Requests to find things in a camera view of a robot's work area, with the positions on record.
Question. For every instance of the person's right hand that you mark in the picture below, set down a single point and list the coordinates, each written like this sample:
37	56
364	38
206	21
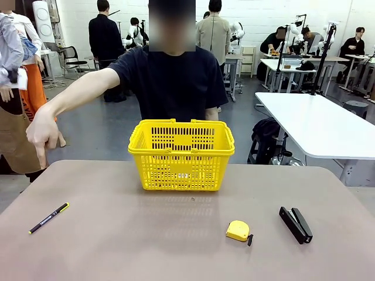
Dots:
41	131

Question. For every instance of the person's right forearm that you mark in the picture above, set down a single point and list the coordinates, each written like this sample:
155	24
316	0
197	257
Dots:
79	87

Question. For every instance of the person's left forearm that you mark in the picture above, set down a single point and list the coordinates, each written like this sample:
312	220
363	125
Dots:
212	114

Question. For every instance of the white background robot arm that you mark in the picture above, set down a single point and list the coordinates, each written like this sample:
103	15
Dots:
237	32
297	35

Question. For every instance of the standing person in black clothes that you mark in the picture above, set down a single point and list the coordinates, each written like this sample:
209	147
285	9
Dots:
105	38

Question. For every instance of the person in black T-shirt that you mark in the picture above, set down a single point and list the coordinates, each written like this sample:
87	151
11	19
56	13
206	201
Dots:
175	85

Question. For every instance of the yellow plastic shopping basket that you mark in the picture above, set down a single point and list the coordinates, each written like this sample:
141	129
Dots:
180	168

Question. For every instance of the person in beige jacket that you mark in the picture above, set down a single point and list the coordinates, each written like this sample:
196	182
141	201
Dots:
214	35

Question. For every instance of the bending person in black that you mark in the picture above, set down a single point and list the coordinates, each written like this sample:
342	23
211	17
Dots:
271	41

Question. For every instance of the person in grey shirt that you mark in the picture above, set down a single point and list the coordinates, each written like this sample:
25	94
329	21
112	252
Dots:
315	39

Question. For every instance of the seated person in black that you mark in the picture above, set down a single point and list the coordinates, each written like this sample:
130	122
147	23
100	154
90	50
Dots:
353	47

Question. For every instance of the mannequin with orange pants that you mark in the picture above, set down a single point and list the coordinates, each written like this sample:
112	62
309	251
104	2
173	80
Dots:
32	85

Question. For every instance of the black office chair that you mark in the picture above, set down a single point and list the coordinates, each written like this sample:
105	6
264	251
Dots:
73	58

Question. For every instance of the black yellow highlighter pen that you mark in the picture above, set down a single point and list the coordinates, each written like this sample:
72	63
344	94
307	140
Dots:
48	218

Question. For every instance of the white standing air conditioner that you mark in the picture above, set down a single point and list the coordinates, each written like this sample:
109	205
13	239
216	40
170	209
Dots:
44	23

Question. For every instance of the white black background robot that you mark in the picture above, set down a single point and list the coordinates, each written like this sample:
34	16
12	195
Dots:
135	32

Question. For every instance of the dark stool under backpack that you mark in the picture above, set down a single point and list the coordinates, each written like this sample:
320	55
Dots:
256	152

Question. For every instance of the white drawer cabinet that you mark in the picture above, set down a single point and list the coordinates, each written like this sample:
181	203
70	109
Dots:
248	61

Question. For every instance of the yellow tape measure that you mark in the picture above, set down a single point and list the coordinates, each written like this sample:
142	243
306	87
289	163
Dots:
237	229

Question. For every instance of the black backpack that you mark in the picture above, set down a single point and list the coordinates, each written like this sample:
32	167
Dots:
266	128

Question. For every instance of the white background work table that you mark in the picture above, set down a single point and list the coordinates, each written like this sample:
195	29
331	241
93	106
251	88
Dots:
272	64

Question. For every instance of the black stapler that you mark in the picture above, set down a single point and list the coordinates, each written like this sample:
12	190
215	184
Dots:
296	224

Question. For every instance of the black cap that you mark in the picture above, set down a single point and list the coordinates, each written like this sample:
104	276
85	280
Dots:
306	65

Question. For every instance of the large white table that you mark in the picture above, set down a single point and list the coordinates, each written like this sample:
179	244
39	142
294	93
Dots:
322	123

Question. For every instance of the grey round stool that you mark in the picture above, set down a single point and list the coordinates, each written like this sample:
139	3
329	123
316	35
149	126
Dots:
356	107

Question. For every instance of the black camera pole stand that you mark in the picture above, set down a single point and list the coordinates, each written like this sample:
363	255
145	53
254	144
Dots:
282	58
323	58

